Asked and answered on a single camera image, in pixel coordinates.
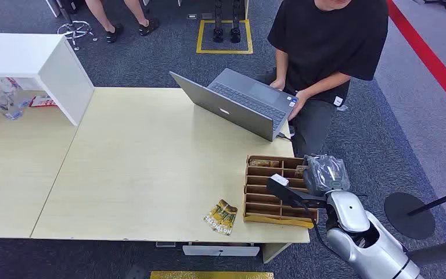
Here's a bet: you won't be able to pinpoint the white desk drawer front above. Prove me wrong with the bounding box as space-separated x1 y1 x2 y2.
182 244 261 258

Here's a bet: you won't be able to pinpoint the yellow floor tape square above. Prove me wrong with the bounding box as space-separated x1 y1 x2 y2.
195 19 254 55

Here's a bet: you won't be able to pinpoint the wooden compartment organizer box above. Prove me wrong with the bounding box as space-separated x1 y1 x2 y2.
243 155 319 230

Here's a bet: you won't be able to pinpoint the black stand pole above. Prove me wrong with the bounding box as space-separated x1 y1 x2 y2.
407 186 446 217

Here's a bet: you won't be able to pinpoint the standing person's legs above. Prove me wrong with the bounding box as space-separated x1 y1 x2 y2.
84 0 161 44

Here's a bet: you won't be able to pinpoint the yellow floor mat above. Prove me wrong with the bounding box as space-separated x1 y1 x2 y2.
149 271 275 279

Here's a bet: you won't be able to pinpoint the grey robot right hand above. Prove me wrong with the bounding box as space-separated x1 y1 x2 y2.
303 154 351 198

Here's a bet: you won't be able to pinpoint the white shelf unit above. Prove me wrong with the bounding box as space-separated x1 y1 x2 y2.
0 32 95 127

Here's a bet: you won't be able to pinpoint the person's left hand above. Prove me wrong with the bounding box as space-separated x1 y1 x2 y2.
287 90 309 123

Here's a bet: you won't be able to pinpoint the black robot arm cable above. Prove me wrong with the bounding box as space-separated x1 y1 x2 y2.
309 215 348 263

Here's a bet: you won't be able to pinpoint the red white packet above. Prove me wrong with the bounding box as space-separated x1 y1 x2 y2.
28 95 57 108

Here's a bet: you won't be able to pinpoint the black round stand base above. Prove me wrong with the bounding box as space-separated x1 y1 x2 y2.
383 192 437 241

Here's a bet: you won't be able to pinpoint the chrome stool base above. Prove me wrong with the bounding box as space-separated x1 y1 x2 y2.
56 0 98 52

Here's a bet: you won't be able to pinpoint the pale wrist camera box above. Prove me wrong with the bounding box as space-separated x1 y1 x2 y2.
271 173 290 187

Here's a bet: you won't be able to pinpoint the yellow green printed card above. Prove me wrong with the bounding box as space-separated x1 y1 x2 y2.
203 199 239 237

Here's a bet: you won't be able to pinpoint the person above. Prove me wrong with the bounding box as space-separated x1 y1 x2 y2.
267 0 390 159

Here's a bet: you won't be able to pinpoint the grey laptop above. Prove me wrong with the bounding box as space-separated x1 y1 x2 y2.
169 67 299 143

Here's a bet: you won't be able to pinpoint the black robot stand legs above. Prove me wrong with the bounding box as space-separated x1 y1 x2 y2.
212 0 243 44

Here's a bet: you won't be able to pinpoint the brown card in organizer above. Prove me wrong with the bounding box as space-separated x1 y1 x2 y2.
249 158 280 169

